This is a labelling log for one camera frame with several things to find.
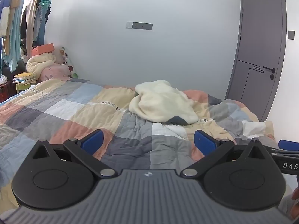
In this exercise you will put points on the cream fleece jacket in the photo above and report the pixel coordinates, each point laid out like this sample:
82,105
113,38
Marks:
161,100

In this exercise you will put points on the row of hanging clothes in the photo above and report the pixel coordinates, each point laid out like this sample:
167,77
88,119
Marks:
16,23

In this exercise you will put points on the grey door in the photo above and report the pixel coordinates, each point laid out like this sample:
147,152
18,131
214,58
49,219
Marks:
257,28

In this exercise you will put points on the stack of books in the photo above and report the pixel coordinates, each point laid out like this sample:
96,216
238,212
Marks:
24,78

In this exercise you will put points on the black door lock knob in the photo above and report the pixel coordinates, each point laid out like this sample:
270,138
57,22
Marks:
272,76

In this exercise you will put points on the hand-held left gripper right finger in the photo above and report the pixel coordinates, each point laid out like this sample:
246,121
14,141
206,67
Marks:
205,142

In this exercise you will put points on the white wall switch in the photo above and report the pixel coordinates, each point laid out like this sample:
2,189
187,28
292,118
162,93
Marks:
129,25

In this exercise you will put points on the pink bedding bundle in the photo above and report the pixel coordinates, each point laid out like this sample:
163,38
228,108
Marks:
55,72

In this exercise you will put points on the cream comforter bundle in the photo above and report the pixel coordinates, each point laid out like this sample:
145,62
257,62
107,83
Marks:
41,65

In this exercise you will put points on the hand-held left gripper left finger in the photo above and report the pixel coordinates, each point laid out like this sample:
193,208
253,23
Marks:
93,141

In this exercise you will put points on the patchwork quilt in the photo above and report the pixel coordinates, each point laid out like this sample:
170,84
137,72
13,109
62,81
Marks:
70,112

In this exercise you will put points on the green stool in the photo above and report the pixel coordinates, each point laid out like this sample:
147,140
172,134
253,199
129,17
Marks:
23,88

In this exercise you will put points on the dark grey wall switch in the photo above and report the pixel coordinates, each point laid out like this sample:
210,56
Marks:
291,34

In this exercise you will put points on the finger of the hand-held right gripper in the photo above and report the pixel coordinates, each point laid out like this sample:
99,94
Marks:
288,144

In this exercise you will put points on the orange box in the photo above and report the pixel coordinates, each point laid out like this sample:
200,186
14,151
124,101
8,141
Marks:
43,49

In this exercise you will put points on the red basket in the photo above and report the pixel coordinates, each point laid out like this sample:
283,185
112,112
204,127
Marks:
5,92

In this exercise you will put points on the person's right hand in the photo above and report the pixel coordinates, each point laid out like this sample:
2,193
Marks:
296,200

